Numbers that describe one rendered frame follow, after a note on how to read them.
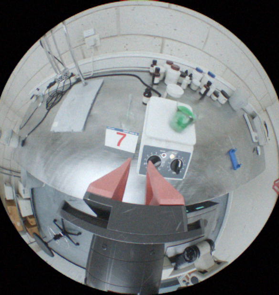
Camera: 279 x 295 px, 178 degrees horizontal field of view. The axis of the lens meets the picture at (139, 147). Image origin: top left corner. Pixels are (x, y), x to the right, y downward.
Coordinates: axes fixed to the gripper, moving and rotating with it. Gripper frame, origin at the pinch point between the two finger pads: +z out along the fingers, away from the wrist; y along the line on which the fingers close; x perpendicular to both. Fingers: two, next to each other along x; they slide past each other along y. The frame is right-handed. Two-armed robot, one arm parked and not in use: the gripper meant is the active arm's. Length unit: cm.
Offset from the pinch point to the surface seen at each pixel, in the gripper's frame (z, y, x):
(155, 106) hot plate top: 14.5, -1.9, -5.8
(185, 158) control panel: 8.1, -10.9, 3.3
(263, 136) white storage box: 28, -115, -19
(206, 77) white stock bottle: 40, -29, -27
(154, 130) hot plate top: 9.4, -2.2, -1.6
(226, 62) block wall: 39, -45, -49
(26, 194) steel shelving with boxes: -28, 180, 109
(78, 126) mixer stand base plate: 16.5, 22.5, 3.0
